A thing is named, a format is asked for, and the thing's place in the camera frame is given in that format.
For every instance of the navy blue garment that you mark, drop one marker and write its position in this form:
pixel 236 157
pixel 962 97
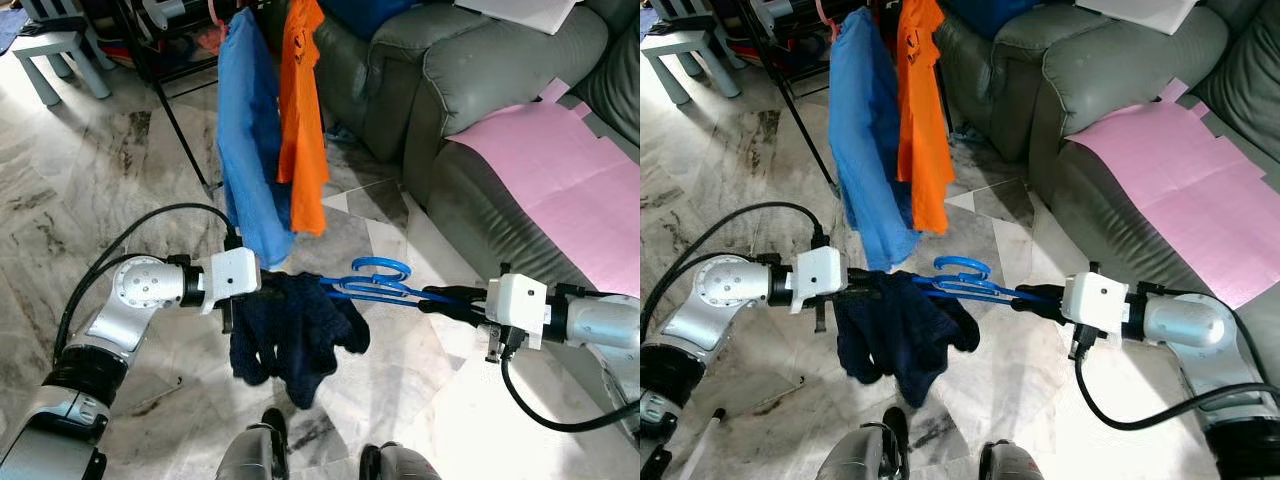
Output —
pixel 900 340
pixel 295 340

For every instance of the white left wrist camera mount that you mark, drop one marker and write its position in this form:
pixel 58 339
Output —
pixel 235 275
pixel 822 275

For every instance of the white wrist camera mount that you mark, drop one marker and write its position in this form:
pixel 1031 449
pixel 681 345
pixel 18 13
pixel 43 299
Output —
pixel 1095 303
pixel 518 305
pixel 235 275
pixel 822 275

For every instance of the pink sheet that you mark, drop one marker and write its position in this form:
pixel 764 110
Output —
pixel 560 170
pixel 1180 180

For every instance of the black clothes rack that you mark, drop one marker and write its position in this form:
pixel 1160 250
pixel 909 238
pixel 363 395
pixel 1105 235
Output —
pixel 182 127
pixel 805 130

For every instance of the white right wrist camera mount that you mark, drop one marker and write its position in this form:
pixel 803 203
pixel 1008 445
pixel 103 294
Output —
pixel 1095 303
pixel 518 305

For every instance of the light blue garment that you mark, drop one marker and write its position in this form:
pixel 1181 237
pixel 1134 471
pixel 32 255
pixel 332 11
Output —
pixel 865 130
pixel 250 130

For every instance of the pink plastic hanger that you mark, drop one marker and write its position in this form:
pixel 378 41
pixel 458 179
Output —
pixel 213 10
pixel 826 18

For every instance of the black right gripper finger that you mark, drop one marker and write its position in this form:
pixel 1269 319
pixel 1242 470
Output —
pixel 472 314
pixel 1052 312
pixel 460 295
pixel 1045 294

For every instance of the blue floor mat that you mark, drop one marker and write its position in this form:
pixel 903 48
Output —
pixel 10 30
pixel 646 25

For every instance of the grey leather sofa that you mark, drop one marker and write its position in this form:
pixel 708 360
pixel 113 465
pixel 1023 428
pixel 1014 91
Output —
pixel 480 70
pixel 1100 60

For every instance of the blue plastic hanger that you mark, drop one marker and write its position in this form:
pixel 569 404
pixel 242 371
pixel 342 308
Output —
pixel 990 292
pixel 405 293

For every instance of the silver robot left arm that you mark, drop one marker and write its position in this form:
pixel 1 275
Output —
pixel 140 290
pixel 730 290

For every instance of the silver robot left leg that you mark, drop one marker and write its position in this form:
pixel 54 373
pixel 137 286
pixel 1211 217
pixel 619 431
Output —
pixel 250 455
pixel 860 455

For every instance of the orange printed t-shirt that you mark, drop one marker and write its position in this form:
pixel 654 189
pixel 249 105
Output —
pixel 925 130
pixel 305 130

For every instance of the thin white rod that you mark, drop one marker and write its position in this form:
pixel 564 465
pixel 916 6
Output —
pixel 705 445

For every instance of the dark blue bag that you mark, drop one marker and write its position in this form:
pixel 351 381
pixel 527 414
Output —
pixel 990 12
pixel 370 12

